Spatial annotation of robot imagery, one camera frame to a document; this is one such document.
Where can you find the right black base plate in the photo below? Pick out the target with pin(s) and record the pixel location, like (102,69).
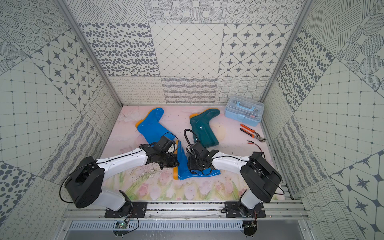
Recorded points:
(237,210)

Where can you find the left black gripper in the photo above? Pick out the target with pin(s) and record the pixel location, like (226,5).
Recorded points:
(171,159)

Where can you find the green rubber boot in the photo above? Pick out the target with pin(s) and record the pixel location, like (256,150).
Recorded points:
(200,123)

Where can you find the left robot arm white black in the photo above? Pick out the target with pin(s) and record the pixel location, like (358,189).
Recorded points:
(85,183)

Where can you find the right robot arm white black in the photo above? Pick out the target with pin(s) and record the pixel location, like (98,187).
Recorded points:
(261,177)

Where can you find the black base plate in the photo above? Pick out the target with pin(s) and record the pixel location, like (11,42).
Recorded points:
(237,210)
(138,209)

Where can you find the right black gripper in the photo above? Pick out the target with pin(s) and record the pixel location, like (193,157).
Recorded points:
(191,163)

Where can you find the orange handled pliers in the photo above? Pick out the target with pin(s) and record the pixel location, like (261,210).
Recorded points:
(252,133)

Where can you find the light blue plastic toolbox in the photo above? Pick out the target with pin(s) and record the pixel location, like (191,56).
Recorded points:
(244,110)

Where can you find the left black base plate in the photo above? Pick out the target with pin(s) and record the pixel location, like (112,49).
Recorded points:
(138,209)

